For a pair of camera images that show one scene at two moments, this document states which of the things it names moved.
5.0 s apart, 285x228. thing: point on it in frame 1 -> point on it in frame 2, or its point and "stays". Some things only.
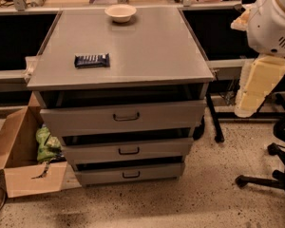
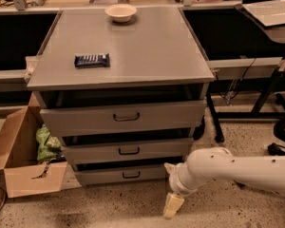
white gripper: [268, 26] -> [175, 181]
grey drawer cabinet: [130, 122] stays
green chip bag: [49, 147] stays
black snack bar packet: [92, 61] stays
